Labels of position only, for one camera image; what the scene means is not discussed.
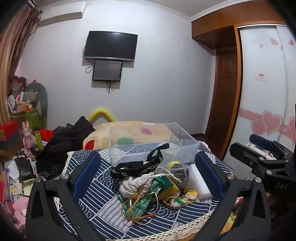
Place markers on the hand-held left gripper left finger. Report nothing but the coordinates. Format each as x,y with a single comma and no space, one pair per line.
86,172

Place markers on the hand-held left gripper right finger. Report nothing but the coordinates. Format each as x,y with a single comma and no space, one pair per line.
210,172

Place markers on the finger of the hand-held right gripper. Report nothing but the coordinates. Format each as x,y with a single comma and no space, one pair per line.
242,153
260,140

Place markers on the clear plastic bag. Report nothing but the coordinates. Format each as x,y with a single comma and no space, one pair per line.
183,175

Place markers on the yellow soft ball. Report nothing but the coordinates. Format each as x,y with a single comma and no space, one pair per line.
170,165

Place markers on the yellow sponge with green pad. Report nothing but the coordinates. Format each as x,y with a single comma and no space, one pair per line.
173,188

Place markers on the floral fabric pouch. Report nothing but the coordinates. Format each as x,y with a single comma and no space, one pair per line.
178,202

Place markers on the white fabric glove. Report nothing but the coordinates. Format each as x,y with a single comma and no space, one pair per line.
134,185

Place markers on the clear plastic storage box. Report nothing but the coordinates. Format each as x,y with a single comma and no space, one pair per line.
136,154

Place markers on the pile of black clothes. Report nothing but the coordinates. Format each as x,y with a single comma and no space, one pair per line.
67,143

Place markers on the white wardrobe with pink hearts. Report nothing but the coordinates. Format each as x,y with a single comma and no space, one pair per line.
261,99

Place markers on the blue wave-patterned tablecloth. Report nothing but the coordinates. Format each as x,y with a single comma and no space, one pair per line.
106,208

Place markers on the beige printed blanket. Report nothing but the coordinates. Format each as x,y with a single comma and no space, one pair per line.
101,132

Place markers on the yellow floral bedsheet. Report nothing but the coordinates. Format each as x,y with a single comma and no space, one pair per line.
231,219

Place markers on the red cloth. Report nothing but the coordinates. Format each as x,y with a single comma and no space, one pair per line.
47,135

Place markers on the brown wooden door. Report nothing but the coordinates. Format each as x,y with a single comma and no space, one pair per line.
225,97

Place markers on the green cylinder tube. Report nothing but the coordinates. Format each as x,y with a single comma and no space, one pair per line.
38,140

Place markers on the yellow foam noodle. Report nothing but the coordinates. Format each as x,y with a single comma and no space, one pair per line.
98,112

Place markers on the black plastic bag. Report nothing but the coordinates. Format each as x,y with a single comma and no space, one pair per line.
24,169

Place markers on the white and red wardrobe sticker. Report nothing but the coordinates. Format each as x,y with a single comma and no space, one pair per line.
261,76

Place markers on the pink rabbit doll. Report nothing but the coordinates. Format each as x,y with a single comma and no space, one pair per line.
27,136

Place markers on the green paper bag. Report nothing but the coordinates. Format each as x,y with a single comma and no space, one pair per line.
34,118

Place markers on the pile of papers and bags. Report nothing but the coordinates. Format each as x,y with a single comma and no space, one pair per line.
11,192

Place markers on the grey-green curved cushion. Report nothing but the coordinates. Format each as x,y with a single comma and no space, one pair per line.
42,97

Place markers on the red box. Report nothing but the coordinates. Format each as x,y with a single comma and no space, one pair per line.
9,128

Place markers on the pile of household clutter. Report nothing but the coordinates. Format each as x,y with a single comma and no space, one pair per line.
20,97

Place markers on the wooden overhead cabinet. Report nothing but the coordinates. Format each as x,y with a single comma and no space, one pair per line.
219,23

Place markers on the brown striped curtain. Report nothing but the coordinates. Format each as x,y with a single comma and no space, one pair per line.
11,51

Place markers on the small black wall monitor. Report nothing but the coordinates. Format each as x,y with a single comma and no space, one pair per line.
107,70

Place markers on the wall-mounted black television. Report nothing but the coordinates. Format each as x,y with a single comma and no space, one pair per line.
111,45

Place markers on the white wall air conditioner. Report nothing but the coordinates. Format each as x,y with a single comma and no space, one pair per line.
60,16

